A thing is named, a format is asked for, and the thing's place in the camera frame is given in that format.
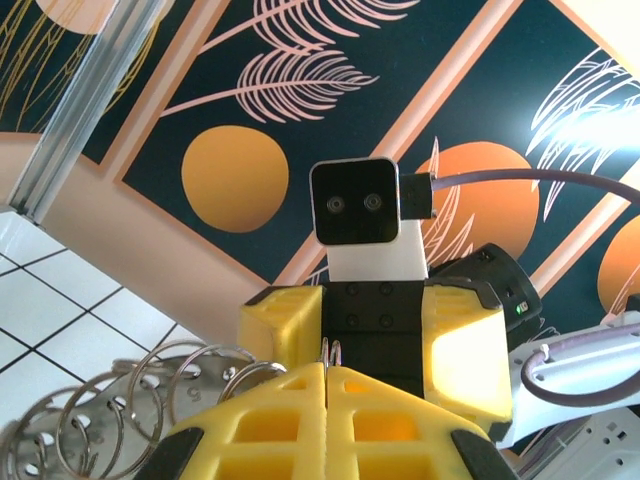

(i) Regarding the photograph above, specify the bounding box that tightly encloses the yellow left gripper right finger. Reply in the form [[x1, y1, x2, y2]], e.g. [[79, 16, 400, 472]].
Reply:
[[327, 363, 522, 480]]

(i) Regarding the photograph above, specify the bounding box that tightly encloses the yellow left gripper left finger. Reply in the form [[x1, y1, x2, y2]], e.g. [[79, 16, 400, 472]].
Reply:
[[133, 362, 329, 480]]

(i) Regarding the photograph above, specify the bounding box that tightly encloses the silver split key ring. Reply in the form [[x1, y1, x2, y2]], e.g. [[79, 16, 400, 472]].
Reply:
[[127, 338, 259, 444], [321, 338, 345, 370], [219, 360, 290, 404], [55, 372, 169, 479]]

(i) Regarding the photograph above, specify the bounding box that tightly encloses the curved metal keyring holder plate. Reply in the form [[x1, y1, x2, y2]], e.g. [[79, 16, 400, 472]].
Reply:
[[0, 339, 291, 480]]

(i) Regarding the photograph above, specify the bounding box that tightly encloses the right white camera mount bracket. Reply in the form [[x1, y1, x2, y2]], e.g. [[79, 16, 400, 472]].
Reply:
[[327, 219, 430, 285]]

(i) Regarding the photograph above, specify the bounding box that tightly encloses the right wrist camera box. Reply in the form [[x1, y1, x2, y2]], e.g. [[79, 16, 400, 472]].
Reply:
[[308, 156, 402, 250]]

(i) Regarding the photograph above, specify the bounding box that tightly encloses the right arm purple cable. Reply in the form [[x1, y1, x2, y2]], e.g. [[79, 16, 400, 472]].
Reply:
[[402, 167, 640, 404]]

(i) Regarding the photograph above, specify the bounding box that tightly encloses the aluminium corner post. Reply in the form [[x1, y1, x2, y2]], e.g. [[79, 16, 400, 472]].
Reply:
[[8, 0, 169, 224]]

